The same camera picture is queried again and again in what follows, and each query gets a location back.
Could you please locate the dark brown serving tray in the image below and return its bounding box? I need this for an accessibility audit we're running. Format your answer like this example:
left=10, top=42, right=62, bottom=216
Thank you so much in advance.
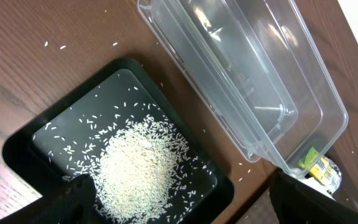
left=237, top=149, right=358, bottom=224

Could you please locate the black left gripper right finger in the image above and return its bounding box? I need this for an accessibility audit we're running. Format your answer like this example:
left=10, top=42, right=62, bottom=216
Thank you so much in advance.
left=269, top=172, right=358, bottom=224

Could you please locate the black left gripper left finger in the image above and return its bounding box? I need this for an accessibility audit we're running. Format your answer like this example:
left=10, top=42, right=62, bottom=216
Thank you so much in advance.
left=0, top=174, right=104, bottom=224

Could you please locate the clear plastic bin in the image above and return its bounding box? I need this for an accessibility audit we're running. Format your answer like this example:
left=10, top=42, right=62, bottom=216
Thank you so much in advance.
left=137, top=0, right=349, bottom=178

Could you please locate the black plastic tray bin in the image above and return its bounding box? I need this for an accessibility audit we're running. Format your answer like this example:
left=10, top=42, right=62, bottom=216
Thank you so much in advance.
left=2, top=58, right=234, bottom=223

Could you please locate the pile of white rice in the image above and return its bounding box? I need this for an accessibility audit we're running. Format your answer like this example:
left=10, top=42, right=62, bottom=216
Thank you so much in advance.
left=32, top=85, right=217, bottom=224

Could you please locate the yellow green snack wrapper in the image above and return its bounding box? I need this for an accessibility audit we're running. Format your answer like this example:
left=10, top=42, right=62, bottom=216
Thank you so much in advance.
left=298, top=146, right=342, bottom=196

